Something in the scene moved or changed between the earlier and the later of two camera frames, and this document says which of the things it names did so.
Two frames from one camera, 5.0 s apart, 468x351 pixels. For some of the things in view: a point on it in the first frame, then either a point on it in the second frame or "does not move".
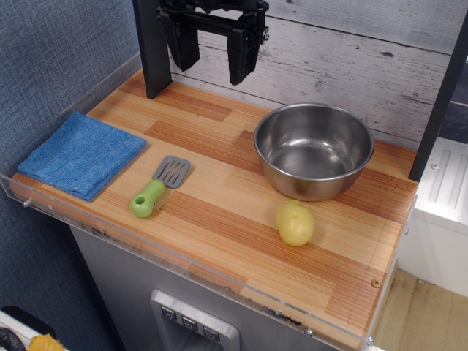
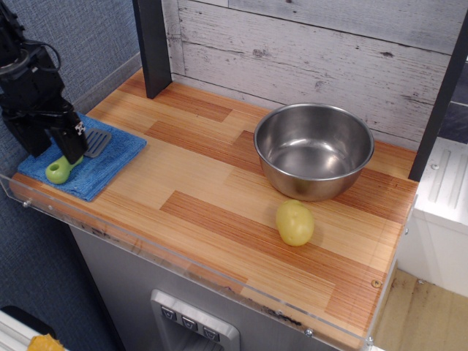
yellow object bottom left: [44, 343] does not move
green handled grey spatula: [171, 172] -> [58, 172]
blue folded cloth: [82, 156] does not move
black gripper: [219, 17] -> [31, 92]
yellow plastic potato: [295, 222] does not move
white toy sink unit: [436, 246] does not move
